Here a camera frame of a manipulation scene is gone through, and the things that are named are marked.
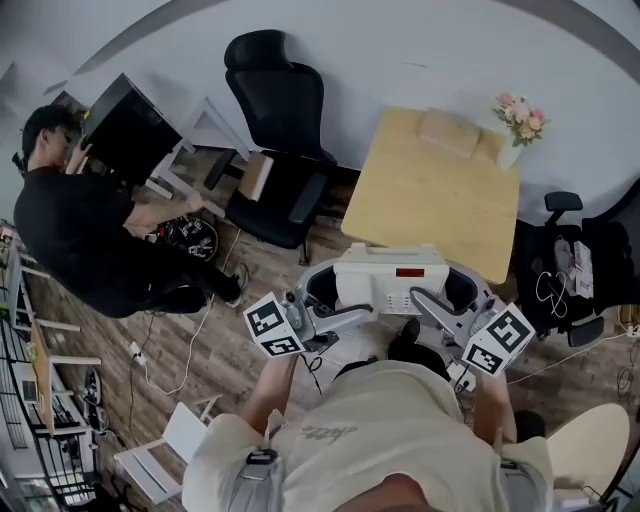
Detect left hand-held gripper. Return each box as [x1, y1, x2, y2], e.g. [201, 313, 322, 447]
[243, 262, 374, 359]

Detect white wooden chair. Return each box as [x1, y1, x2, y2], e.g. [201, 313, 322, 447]
[113, 392, 224, 506]

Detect white telephone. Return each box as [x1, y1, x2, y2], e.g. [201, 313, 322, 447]
[332, 242, 450, 316]

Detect white table frame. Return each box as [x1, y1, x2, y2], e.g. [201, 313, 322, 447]
[144, 95, 251, 219]

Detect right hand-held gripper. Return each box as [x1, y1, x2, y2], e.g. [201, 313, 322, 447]
[409, 266, 537, 378]

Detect black office chair with clutter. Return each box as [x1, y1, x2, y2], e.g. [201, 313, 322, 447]
[514, 191, 636, 349]

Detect black bag of tools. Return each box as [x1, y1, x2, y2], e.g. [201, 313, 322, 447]
[144, 214, 222, 263]

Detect white plug adapter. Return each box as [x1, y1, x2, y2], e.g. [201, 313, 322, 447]
[447, 362, 477, 394]

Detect black metal rack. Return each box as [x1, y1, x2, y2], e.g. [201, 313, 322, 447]
[0, 317, 97, 512]

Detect grey harness strap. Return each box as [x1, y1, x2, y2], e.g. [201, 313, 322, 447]
[234, 448, 284, 512]

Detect cardboard box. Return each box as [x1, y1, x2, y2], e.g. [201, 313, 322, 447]
[237, 151, 275, 203]

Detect white power adapter with cable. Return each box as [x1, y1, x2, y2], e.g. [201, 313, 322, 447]
[128, 293, 216, 401]

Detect person's right forearm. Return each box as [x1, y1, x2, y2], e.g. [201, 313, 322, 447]
[471, 368, 519, 446]

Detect white earphone cable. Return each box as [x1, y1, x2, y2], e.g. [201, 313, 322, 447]
[535, 269, 569, 318]

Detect white floor cable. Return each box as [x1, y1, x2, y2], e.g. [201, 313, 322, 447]
[507, 327, 640, 386]

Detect grey cloth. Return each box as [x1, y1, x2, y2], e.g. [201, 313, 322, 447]
[552, 236, 577, 286]

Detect narrow wooden desk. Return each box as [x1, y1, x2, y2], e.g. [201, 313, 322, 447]
[27, 318, 57, 436]

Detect person's cream shirt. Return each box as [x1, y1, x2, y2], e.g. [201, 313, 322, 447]
[182, 359, 554, 512]

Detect light wooden table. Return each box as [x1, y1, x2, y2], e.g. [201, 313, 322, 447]
[340, 106, 522, 286]

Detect person's black trousers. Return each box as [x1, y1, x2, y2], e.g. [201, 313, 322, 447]
[387, 317, 451, 382]

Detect black mesh office chair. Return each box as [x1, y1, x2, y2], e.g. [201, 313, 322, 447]
[204, 28, 339, 266]

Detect white vase with pink flowers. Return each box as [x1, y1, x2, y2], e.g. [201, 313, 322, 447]
[492, 91, 552, 171]

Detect large black box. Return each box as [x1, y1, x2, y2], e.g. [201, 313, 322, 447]
[79, 72, 183, 187]

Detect person's left forearm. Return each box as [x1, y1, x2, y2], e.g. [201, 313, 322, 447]
[239, 351, 302, 442]

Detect printed paper bag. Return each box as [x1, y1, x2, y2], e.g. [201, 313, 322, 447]
[572, 241, 597, 296]

